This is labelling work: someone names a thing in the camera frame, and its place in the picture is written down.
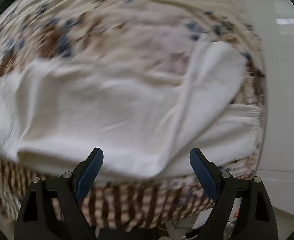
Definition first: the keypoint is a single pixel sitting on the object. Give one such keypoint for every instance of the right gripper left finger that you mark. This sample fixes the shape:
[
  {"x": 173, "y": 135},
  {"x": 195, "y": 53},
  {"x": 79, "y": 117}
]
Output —
[{"x": 51, "y": 208}]

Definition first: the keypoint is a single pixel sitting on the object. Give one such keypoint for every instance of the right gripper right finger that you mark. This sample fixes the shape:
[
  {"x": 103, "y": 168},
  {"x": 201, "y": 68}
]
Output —
[{"x": 255, "y": 219}]

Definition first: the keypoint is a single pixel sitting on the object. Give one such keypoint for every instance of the white pants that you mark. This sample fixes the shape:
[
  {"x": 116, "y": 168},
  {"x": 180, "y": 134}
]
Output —
[{"x": 54, "y": 113}]

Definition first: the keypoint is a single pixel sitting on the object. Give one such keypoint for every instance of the floral patterned bed blanket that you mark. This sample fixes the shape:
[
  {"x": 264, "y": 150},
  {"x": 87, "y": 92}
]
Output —
[{"x": 150, "y": 35}]

